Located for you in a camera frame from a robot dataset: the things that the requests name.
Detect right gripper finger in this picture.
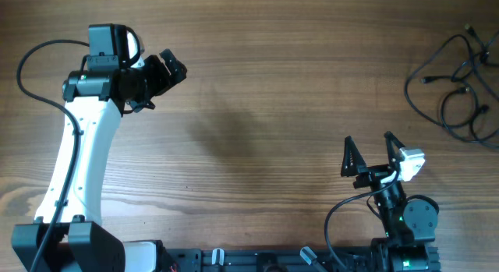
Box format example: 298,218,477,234
384,131,405,169
341,136,367,177

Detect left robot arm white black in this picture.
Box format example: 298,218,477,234
11,24,187,271

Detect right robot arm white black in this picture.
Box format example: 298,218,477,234
341,132,441,271

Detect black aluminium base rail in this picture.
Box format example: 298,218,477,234
163,246,441,272

